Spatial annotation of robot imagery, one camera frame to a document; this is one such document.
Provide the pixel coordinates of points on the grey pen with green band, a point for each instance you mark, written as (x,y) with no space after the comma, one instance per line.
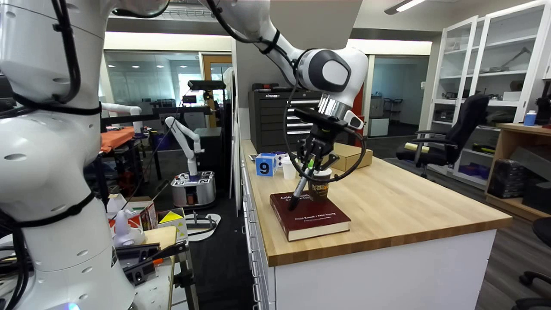
(298,192)

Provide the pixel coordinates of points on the cardboard box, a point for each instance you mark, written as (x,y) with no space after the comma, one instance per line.
(353,155)

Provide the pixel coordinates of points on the maroon hardcover book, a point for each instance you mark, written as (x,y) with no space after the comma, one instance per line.
(312,217)

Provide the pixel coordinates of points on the blue number cube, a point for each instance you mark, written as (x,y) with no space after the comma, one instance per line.
(264,166)

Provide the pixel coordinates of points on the blue white container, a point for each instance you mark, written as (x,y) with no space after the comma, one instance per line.
(531,117)

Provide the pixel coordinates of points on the black swivel chair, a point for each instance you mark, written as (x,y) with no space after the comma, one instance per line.
(536,264)

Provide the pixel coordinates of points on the black camera bar on post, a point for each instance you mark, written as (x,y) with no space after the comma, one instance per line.
(207,85)

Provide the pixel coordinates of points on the white open shelf cabinet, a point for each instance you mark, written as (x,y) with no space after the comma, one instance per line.
(493,57)

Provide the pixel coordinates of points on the black office chair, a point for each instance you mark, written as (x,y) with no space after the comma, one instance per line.
(457,131)

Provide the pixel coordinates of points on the white drawer cabinet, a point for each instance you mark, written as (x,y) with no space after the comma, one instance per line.
(372,276)

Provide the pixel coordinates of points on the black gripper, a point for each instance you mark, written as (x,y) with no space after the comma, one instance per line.
(326,135)

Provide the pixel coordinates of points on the black tool chest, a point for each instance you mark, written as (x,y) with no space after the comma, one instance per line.
(267,121)

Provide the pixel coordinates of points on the low wooden shelf unit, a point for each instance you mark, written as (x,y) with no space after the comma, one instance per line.
(517,178)

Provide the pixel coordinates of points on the orange cloth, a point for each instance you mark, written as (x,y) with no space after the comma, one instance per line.
(117,140)

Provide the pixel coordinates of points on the small white robot arm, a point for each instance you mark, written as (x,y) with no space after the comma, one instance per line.
(191,186)

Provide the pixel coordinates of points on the black clamp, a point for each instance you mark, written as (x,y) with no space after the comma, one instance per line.
(148,260)

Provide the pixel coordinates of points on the white spray bottle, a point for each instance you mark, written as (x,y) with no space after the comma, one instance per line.
(122,226)

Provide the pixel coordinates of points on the ceiling light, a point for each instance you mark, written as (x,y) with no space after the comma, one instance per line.
(405,6)

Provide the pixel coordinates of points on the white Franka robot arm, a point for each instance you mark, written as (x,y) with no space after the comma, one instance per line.
(52,173)

